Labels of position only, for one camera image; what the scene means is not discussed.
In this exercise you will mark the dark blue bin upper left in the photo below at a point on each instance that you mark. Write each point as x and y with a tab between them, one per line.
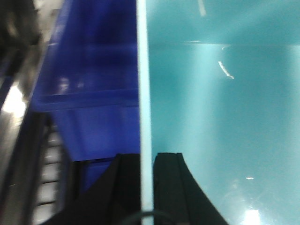
88	82

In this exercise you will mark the light blue plastic bin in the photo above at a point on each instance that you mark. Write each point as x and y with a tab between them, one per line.
219	82

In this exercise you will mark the stainless steel shelf rail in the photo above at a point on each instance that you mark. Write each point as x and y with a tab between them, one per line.
25	30

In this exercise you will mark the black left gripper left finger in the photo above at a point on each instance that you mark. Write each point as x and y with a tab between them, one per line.
114	196

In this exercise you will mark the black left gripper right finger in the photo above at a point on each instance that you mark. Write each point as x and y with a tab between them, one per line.
177	195

